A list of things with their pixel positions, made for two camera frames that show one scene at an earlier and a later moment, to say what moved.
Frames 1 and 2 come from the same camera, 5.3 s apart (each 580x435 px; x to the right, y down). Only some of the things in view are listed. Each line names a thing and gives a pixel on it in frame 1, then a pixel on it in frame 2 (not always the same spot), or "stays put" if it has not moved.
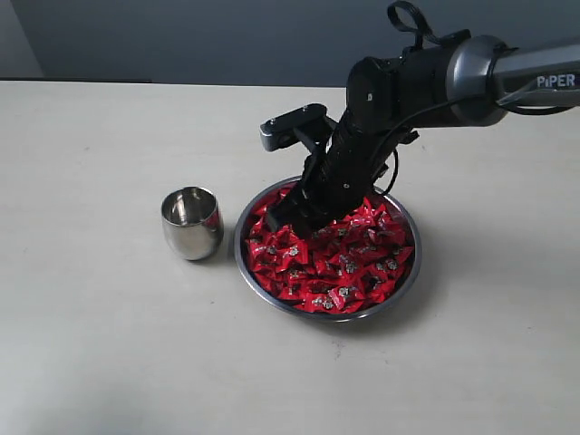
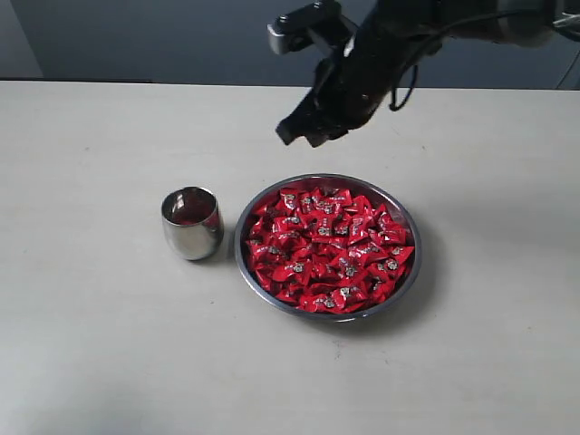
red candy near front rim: [335, 300] stays put
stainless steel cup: [192, 222] stays put
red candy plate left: [269, 252] stays put
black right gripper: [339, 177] -> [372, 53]
